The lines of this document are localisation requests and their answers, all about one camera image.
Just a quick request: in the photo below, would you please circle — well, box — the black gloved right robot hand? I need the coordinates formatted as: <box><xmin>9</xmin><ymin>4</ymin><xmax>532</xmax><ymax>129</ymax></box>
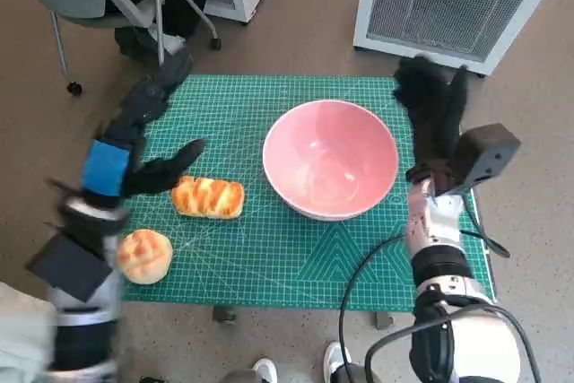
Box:
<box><xmin>392</xmin><ymin>54</ymin><xmax>470</xmax><ymax>177</ymax></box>

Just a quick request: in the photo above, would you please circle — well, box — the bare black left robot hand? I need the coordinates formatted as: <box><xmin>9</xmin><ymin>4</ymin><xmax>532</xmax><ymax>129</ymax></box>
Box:
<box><xmin>80</xmin><ymin>51</ymin><xmax>207</xmax><ymax>199</ymax></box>

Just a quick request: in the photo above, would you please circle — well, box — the round toy bread bun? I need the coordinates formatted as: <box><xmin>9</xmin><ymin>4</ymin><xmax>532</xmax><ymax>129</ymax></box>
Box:
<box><xmin>117</xmin><ymin>229</ymin><xmax>174</xmax><ymax>286</ymax></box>

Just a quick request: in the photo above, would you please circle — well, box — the long braided toy bread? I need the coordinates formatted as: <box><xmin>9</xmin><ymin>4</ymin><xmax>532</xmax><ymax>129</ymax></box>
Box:
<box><xmin>171</xmin><ymin>175</ymin><xmax>246</xmax><ymax>221</ymax></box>

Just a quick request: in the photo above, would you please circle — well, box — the pink bowl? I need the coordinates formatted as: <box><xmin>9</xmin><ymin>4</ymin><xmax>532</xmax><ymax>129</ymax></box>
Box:
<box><xmin>262</xmin><ymin>99</ymin><xmax>400</xmax><ymax>222</ymax></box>

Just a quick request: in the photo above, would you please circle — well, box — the large white grille cabinet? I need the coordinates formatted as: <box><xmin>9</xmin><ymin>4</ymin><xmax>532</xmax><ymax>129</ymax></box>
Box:
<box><xmin>352</xmin><ymin>0</ymin><xmax>574</xmax><ymax>78</ymax></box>

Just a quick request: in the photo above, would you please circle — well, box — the green cutting mat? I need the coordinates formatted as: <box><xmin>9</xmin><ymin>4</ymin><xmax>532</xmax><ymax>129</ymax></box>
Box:
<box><xmin>120</xmin><ymin>75</ymin><xmax>497</xmax><ymax>314</ymax></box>

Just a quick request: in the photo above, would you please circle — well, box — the pale cloth garment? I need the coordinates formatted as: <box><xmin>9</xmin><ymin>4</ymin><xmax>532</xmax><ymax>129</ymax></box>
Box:
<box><xmin>0</xmin><ymin>282</ymin><xmax>59</xmax><ymax>383</ymax></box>

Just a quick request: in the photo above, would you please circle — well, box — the white shoe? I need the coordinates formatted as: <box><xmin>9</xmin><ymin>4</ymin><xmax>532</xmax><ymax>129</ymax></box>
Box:
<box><xmin>323</xmin><ymin>341</ymin><xmax>353</xmax><ymax>379</ymax></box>
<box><xmin>253</xmin><ymin>358</ymin><xmax>279</xmax><ymax>383</ymax></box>

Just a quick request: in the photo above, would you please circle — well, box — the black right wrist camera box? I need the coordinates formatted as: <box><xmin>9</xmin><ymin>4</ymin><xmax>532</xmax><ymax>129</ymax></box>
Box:
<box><xmin>432</xmin><ymin>123</ymin><xmax>522</xmax><ymax>198</ymax></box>

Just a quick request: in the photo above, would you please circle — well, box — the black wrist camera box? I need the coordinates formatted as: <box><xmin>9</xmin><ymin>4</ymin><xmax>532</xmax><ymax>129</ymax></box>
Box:
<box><xmin>25</xmin><ymin>232</ymin><xmax>113</xmax><ymax>303</ymax></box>
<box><xmin>432</xmin><ymin>123</ymin><xmax>522</xmax><ymax>198</ymax></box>

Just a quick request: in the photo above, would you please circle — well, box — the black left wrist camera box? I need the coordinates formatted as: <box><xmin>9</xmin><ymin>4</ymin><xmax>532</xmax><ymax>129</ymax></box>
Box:
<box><xmin>25</xmin><ymin>232</ymin><xmax>113</xmax><ymax>303</ymax></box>

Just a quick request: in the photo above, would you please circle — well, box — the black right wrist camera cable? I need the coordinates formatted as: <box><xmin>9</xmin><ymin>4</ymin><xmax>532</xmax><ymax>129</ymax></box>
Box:
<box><xmin>461</xmin><ymin>194</ymin><xmax>511</xmax><ymax>258</ymax></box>

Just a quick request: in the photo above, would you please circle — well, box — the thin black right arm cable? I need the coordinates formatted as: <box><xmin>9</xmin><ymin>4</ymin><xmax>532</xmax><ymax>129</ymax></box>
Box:
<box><xmin>339</xmin><ymin>234</ymin><xmax>407</xmax><ymax>366</ymax></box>

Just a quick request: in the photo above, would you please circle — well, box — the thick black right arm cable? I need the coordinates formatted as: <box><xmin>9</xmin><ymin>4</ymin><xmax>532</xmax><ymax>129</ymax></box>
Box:
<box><xmin>363</xmin><ymin>301</ymin><xmax>544</xmax><ymax>383</ymax></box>

